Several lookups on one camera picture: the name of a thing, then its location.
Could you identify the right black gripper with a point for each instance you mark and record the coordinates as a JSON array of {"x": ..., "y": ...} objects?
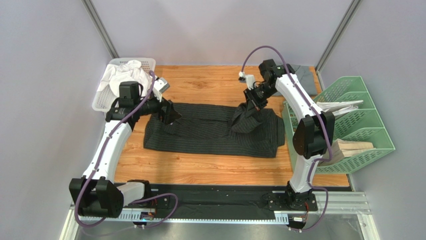
[{"x": 254, "y": 96}]

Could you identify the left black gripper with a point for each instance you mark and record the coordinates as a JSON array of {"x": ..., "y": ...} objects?
[{"x": 170, "y": 115}]

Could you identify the dark pinstriped long sleeve shirt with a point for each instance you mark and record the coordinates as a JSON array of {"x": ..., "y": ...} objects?
[{"x": 217, "y": 130}]

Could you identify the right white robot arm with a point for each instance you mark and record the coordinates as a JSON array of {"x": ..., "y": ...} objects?
[{"x": 313, "y": 135}]

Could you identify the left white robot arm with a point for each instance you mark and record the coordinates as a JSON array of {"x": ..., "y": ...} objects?
[{"x": 95, "y": 193}]

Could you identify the white shirt in basket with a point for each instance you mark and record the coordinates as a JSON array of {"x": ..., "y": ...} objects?
[{"x": 132, "y": 71}]

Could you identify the folded grey shirt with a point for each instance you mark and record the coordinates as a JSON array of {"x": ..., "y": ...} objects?
[{"x": 305, "y": 77}]

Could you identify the white plastic laundry basket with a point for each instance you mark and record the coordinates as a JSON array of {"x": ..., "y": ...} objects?
[{"x": 104, "y": 98}]

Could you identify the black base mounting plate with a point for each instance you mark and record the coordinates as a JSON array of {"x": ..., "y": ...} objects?
[{"x": 216, "y": 202}]

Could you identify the white papers in rack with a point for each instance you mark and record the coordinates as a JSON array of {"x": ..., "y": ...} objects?
[{"x": 340, "y": 108}]

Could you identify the brown book in rack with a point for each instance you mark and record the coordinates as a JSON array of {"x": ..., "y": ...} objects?
[{"x": 341, "y": 149}]

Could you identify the green plastic file rack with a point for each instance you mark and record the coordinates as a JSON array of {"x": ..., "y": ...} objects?
[{"x": 361, "y": 125}]

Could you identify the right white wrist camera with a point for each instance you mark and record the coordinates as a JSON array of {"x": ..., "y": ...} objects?
[{"x": 249, "y": 79}]

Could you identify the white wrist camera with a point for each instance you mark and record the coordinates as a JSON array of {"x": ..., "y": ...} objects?
[
  {"x": 249, "y": 79},
  {"x": 160, "y": 86}
]

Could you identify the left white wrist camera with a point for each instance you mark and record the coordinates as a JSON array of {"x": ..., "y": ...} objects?
[{"x": 160, "y": 86}]

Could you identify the right corner aluminium post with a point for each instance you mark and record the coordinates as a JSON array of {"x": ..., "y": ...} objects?
[{"x": 338, "y": 33}]

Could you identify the corner aluminium post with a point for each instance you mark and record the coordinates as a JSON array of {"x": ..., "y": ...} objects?
[
  {"x": 100, "y": 27},
  {"x": 338, "y": 33}
]

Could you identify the aluminium frame rail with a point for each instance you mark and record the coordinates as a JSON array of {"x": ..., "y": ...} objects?
[{"x": 336, "y": 215}]

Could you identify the left corner aluminium post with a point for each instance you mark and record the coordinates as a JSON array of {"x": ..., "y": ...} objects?
[{"x": 100, "y": 27}]

